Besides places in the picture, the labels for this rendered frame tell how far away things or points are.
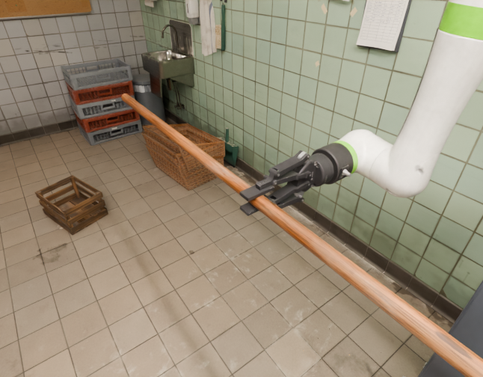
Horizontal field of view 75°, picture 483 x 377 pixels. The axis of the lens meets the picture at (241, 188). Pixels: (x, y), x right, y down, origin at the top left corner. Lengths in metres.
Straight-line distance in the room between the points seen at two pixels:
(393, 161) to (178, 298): 1.52
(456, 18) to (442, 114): 0.17
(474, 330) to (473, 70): 0.73
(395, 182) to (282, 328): 1.25
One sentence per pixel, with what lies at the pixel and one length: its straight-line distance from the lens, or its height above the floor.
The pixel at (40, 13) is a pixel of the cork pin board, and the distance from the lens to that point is 4.10.
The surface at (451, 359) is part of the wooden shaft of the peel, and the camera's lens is 0.51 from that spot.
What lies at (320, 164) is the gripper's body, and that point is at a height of 1.22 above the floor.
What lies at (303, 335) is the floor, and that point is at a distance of 1.87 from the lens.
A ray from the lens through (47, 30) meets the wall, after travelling 4.13.
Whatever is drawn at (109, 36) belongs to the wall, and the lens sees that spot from 4.27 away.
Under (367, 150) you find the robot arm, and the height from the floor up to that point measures 1.23.
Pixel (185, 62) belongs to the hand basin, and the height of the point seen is 0.84.
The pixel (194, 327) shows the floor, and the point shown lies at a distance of 1.88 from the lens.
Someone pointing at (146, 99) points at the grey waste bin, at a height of 0.35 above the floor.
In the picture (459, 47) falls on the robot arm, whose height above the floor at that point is 1.48.
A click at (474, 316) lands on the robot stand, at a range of 1.14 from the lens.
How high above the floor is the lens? 1.59
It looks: 35 degrees down
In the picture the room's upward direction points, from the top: straight up
